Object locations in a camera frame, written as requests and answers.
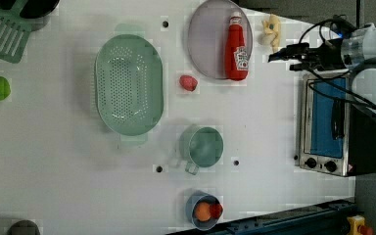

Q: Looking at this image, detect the plush strawberry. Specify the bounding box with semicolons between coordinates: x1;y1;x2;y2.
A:
179;75;198;92

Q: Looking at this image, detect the blue cup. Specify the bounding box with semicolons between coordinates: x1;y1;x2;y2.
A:
185;191;223;231

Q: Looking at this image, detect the green slotted spatula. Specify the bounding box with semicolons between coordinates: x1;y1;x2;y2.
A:
0;0;32;64

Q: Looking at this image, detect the grey round object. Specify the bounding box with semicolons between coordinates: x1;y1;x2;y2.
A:
7;220;41;235

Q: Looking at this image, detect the blue metal rail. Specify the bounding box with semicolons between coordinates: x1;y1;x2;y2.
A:
167;200;358;235

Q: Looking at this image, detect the green plush pepper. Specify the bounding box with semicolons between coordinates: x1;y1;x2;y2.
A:
0;76;11;101

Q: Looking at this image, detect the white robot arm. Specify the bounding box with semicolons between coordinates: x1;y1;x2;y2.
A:
268;24;376;105

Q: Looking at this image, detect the black pot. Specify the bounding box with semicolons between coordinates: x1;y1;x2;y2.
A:
0;0;60;31

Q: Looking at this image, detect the green perforated colander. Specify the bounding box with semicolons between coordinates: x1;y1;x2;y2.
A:
94;23;164;145

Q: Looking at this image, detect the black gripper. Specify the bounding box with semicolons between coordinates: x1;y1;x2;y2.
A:
268;42;346;71

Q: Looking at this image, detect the red plush ketchup bottle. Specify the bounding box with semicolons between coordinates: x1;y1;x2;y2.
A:
224;12;249;81

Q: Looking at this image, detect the silver toaster oven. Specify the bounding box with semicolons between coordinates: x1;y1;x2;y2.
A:
299;74;376;177

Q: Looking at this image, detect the orange plush fruit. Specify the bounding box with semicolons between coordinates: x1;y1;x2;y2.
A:
195;202;211;221

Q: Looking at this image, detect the green mug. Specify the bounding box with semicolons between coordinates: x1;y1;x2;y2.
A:
179;125;224;175

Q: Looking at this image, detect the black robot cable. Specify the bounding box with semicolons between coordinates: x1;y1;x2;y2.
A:
298;14;376;146

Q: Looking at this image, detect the plush peeled banana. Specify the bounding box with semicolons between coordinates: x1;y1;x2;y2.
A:
258;14;281;53

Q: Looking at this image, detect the red plush fruit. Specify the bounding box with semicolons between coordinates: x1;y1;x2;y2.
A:
210;204;223;218

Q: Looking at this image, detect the yellow red emergency button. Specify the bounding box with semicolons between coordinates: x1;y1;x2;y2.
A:
347;215;374;235

